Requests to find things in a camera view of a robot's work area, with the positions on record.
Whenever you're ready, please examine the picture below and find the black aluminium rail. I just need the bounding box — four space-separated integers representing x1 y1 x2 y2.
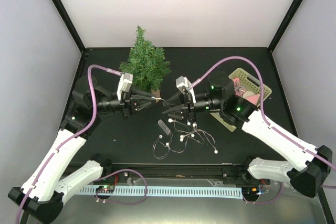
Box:
68 163 318 186

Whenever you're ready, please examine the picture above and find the pink star ornament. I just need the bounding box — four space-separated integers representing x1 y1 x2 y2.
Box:
233 78 247 98

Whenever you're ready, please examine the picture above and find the clear battery box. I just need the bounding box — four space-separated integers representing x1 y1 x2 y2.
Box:
158 120 171 135

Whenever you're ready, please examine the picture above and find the string of white lights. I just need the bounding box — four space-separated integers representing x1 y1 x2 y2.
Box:
152 98 219 161

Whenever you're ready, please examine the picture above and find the green plastic basket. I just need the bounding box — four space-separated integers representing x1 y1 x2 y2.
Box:
210 68 272 132

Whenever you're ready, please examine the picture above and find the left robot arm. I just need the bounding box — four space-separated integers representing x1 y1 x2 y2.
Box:
8 73 156 223

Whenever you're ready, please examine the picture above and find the pink cone ornament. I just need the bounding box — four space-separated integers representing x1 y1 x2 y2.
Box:
243 90 260 106

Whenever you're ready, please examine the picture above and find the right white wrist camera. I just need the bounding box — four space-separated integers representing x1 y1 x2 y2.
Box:
175 76 196 103

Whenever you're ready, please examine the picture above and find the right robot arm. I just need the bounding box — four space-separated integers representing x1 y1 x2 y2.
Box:
166 72 333 198

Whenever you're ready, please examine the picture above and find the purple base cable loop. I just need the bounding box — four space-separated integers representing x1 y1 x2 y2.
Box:
94 165 150 205

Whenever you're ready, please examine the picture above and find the light blue slotted cable duct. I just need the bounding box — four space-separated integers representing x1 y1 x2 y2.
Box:
76 184 243 200

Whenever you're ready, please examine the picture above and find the small green christmas tree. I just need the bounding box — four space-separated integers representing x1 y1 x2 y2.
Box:
119 26 171 98

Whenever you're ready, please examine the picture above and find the small circuit board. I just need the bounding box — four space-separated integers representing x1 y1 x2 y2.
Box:
96 185 115 194

